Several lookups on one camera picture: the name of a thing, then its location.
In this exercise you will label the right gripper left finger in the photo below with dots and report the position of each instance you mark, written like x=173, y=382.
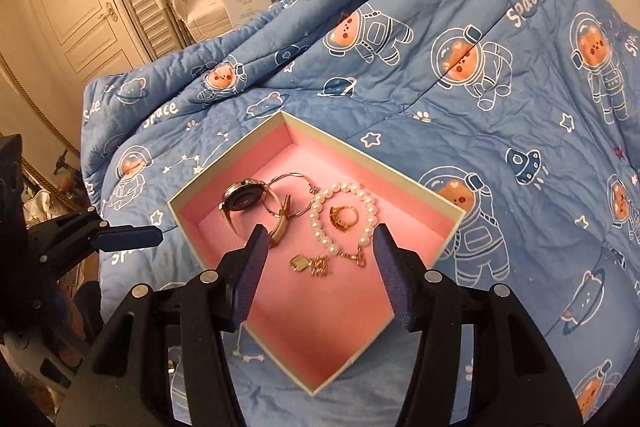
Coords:
x=124, y=379

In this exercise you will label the watch with beige strap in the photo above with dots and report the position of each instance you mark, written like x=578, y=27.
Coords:
x=247, y=194

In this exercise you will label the blue space bear comforter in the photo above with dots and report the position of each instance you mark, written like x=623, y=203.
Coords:
x=523, y=112

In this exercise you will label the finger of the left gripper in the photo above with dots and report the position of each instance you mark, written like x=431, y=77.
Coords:
x=120, y=237

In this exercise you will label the thin metal bangle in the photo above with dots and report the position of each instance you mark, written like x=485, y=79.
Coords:
x=296, y=190

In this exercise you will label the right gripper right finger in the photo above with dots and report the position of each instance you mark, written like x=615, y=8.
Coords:
x=516, y=379

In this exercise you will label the mint box pink lining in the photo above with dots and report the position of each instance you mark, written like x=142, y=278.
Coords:
x=315, y=327

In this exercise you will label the white panel door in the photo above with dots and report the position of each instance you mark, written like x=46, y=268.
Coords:
x=83, y=39

